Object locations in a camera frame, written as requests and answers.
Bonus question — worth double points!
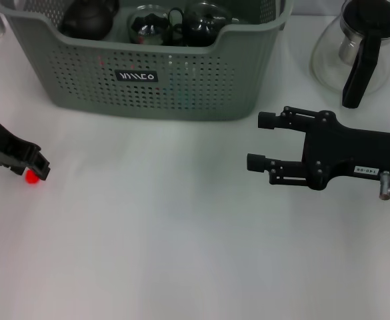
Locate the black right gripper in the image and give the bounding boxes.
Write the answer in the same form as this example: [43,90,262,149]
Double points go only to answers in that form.
[247,105,390,191]

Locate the grey perforated storage bin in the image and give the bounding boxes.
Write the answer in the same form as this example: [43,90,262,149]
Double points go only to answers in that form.
[0,0,295,121]

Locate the black teapot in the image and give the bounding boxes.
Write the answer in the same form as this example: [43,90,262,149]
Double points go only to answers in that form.
[60,0,119,40]

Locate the glass pitcher with black handle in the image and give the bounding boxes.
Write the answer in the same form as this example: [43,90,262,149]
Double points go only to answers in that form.
[309,0,390,109]

